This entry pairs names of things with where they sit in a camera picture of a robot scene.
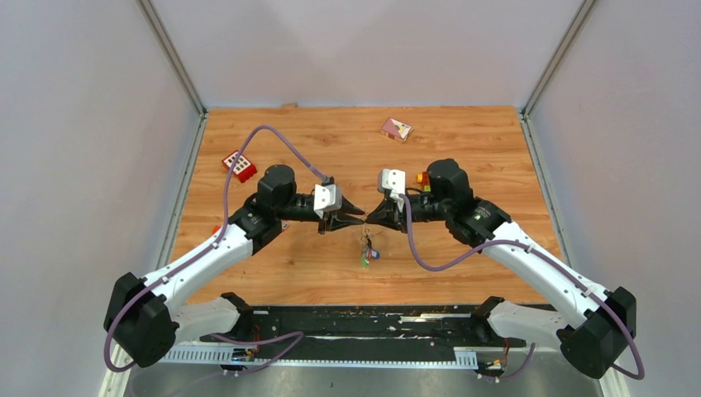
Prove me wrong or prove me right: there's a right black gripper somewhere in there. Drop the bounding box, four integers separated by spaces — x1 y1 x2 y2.
365 193 451 234

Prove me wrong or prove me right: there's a large perforated metal keyring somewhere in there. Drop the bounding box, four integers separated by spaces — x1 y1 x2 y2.
360 223 374 256

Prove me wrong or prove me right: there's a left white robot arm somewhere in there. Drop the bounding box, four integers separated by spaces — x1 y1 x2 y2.
103 165 364 368

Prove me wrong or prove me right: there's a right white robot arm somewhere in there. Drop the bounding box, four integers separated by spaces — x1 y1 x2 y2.
366 158 646 380

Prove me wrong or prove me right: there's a toy brick car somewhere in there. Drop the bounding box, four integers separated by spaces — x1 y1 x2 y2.
417 171 431 192

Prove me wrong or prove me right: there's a pink patterned wooden block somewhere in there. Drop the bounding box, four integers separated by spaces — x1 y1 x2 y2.
380 117 413 143

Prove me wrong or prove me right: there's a red window toy brick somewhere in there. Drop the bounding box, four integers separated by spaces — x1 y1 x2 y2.
222 151 258 184

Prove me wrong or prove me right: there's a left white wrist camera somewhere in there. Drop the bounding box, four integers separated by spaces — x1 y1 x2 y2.
313 184 343 218

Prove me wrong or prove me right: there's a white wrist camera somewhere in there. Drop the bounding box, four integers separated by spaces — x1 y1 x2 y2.
378 168 406 213
313 184 343 218

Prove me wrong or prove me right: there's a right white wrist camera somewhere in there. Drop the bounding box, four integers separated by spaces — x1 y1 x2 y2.
378 168 406 213

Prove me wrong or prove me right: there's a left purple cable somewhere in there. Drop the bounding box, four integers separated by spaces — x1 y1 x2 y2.
103 125 336 374

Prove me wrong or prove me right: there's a purple cable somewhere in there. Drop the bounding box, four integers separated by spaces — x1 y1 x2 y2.
103 125 336 374
402 194 646 381

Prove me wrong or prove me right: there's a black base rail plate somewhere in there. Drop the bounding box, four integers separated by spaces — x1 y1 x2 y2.
223 304 527 361

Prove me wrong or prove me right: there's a white slotted cable duct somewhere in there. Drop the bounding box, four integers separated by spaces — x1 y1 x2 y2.
159 343 479 370

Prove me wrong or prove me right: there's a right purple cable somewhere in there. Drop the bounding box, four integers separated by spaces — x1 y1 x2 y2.
402 194 646 381

